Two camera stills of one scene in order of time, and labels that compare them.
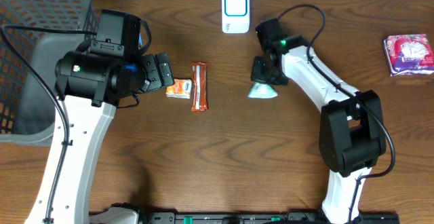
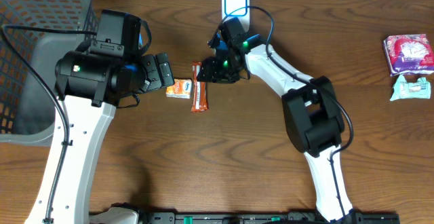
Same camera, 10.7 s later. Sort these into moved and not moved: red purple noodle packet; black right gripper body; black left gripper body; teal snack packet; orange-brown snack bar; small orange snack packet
Moved: black right gripper body; teal snack packet
Not moved: red purple noodle packet; orange-brown snack bar; black left gripper body; small orange snack packet
